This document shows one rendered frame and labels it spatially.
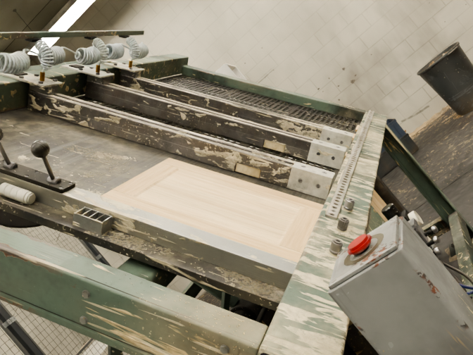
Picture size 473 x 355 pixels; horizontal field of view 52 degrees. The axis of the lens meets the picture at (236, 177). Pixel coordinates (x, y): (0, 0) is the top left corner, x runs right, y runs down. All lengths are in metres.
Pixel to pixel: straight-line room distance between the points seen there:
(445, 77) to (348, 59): 1.48
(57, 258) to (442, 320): 0.60
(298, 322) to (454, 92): 4.91
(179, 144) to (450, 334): 1.08
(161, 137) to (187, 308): 0.88
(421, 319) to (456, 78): 4.95
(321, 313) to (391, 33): 5.91
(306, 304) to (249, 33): 5.92
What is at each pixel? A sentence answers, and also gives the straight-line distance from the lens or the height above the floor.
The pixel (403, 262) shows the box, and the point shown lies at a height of 0.91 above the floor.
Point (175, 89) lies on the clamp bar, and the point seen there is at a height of 1.57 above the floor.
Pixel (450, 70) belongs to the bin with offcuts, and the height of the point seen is 0.49.
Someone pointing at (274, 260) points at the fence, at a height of 0.94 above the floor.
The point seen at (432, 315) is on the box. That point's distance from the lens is 0.68.
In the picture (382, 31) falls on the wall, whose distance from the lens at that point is 6.60.
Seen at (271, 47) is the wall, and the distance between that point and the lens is 6.59.
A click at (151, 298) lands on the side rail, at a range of 0.80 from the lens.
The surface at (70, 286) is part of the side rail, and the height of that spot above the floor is 1.16.
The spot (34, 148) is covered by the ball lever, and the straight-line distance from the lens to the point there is 1.08.
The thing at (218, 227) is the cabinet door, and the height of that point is 1.05.
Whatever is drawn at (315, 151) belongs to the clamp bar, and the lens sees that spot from 1.78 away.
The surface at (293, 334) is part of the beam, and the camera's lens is 0.79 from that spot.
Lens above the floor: 1.13
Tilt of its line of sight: 1 degrees down
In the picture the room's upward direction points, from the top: 40 degrees counter-clockwise
